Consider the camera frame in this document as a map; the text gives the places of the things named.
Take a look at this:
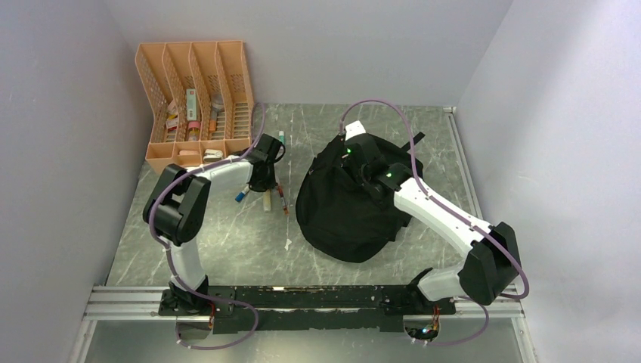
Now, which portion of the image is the black student backpack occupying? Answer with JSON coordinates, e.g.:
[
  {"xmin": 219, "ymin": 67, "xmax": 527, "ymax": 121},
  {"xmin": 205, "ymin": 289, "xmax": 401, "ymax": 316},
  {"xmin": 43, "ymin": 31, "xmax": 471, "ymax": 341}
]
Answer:
[{"xmin": 296, "ymin": 135, "xmax": 412, "ymax": 263}]

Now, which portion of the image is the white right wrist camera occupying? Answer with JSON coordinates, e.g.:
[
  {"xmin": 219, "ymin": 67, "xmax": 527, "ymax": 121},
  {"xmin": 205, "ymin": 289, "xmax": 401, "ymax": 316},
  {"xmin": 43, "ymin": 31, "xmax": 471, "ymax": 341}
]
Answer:
[{"xmin": 345, "ymin": 120, "xmax": 367, "ymax": 141}]

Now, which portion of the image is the orange marker in organizer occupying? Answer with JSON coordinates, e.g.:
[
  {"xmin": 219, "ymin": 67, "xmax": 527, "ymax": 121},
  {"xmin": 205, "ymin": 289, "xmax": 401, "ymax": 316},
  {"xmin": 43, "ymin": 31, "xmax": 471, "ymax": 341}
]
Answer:
[{"xmin": 209, "ymin": 109, "xmax": 218, "ymax": 133}]

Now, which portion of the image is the white blue marker pen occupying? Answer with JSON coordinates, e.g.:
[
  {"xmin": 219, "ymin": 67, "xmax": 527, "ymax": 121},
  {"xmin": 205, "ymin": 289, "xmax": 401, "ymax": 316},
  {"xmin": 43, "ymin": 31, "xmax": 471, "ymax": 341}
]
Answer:
[{"xmin": 234, "ymin": 185, "xmax": 250, "ymax": 203}]

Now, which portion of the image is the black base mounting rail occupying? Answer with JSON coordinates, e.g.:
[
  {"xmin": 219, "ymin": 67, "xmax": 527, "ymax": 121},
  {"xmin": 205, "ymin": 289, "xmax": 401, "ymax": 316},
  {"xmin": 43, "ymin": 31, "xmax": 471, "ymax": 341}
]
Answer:
[{"xmin": 157, "ymin": 285, "xmax": 456, "ymax": 334}]

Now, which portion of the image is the aluminium side rail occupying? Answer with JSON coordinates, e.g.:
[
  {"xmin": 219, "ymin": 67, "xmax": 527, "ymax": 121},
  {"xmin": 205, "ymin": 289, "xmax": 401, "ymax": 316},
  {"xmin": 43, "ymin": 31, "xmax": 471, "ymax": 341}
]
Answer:
[{"xmin": 442, "ymin": 106, "xmax": 483, "ymax": 219}]

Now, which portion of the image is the peach plastic desk organizer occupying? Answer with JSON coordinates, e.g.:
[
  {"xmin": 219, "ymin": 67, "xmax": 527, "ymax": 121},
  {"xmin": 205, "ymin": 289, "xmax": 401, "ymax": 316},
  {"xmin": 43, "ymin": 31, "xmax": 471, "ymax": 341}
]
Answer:
[{"xmin": 135, "ymin": 40, "xmax": 255, "ymax": 173}]

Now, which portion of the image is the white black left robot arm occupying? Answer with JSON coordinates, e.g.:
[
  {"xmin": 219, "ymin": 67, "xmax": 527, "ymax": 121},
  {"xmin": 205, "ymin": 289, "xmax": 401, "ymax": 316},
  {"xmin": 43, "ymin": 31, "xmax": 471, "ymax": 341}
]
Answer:
[{"xmin": 143, "ymin": 134, "xmax": 286, "ymax": 315}]

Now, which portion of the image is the white stapler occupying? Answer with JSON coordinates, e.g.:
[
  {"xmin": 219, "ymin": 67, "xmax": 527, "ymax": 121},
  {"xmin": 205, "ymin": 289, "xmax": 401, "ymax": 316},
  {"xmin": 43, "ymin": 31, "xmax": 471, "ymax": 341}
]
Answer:
[{"xmin": 203, "ymin": 148, "xmax": 225, "ymax": 163}]

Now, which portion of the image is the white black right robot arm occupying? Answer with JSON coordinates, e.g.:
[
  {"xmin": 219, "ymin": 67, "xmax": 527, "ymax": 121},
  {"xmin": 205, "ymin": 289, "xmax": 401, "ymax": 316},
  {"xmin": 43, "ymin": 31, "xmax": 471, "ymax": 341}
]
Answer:
[{"xmin": 340, "ymin": 131, "xmax": 525, "ymax": 313}]

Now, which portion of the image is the tall white pink box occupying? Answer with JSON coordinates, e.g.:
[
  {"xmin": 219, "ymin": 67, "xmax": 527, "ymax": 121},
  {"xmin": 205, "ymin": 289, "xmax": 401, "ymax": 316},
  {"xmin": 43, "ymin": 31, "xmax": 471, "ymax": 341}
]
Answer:
[{"xmin": 185, "ymin": 88, "xmax": 198, "ymax": 121}]

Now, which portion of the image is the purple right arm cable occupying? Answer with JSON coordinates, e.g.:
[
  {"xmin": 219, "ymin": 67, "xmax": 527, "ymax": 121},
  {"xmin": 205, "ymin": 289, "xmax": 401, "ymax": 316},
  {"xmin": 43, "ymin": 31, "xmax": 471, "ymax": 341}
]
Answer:
[{"xmin": 339, "ymin": 99, "xmax": 531, "ymax": 348}]

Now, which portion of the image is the red brown pencil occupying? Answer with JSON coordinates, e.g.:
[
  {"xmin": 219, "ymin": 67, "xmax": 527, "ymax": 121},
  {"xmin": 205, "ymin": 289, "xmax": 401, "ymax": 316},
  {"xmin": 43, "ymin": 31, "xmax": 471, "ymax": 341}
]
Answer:
[{"xmin": 276, "ymin": 182, "xmax": 289, "ymax": 216}]

